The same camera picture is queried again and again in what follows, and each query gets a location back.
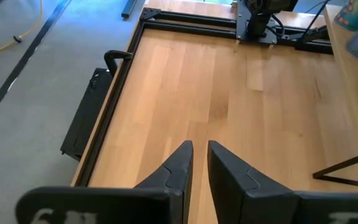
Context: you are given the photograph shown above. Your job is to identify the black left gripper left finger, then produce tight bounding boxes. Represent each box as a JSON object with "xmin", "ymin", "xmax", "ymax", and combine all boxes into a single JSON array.
[{"xmin": 134, "ymin": 140, "xmax": 194, "ymax": 224}]

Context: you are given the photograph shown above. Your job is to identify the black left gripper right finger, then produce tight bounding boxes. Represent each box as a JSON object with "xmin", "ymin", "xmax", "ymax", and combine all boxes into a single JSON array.
[{"xmin": 208, "ymin": 140, "xmax": 298, "ymax": 224}]

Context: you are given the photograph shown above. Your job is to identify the can with green label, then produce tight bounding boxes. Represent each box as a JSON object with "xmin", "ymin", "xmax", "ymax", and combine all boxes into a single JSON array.
[{"xmin": 334, "ymin": 0, "xmax": 358, "ymax": 32}]

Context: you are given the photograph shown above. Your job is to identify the long black box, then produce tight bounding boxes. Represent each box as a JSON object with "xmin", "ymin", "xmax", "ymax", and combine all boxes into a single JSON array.
[{"xmin": 60, "ymin": 67, "xmax": 114, "ymax": 162}]

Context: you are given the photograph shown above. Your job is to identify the black aluminium table frame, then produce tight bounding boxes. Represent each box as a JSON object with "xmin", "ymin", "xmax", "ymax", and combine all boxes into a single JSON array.
[{"xmin": 71, "ymin": 7, "xmax": 334, "ymax": 187}]

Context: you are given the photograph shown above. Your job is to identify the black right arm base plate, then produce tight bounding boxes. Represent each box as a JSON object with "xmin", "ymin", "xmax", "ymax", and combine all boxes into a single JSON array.
[{"xmin": 235, "ymin": 0, "xmax": 279, "ymax": 44}]

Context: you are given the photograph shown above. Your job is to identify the wooden shelf black frame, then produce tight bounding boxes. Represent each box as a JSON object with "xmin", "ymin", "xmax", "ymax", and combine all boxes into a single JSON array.
[{"xmin": 312, "ymin": 4, "xmax": 358, "ymax": 190}]

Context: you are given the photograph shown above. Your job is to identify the metal table leg frame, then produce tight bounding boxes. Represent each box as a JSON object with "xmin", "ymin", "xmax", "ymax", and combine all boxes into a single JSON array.
[{"xmin": 121, "ymin": 0, "xmax": 138, "ymax": 19}]

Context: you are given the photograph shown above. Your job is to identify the yellow extension cable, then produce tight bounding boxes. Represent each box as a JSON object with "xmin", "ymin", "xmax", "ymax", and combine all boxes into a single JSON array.
[{"xmin": 0, "ymin": 0, "xmax": 44, "ymax": 62}]

